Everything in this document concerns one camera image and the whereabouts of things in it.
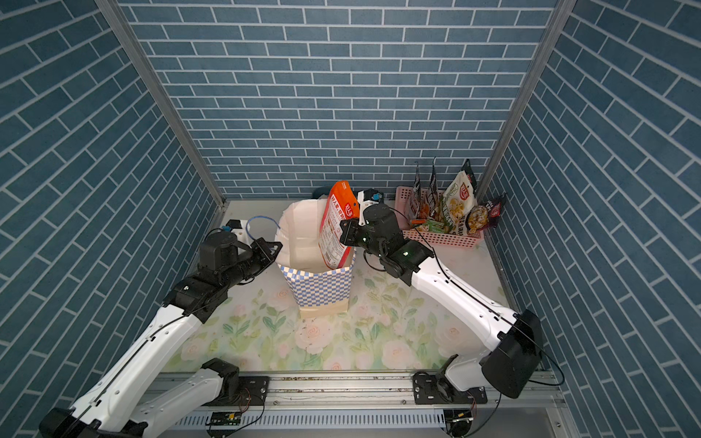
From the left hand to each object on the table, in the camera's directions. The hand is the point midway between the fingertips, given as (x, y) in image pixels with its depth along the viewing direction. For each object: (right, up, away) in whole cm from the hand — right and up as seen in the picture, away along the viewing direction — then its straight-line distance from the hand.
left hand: (291, 244), depth 72 cm
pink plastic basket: (+37, +17, +47) cm, 62 cm away
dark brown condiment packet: (+65, +9, +29) cm, 72 cm away
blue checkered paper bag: (+8, -14, +2) cm, 16 cm away
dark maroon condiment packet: (+40, +17, +31) cm, 53 cm away
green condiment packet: (+46, +4, +28) cm, 55 cm away
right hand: (+13, +6, 0) cm, 15 cm away
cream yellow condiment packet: (+55, +15, +27) cm, 63 cm away
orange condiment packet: (+13, +11, +2) cm, 17 cm away
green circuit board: (-18, -47, 0) cm, 50 cm away
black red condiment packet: (+46, +16, +31) cm, 58 cm away
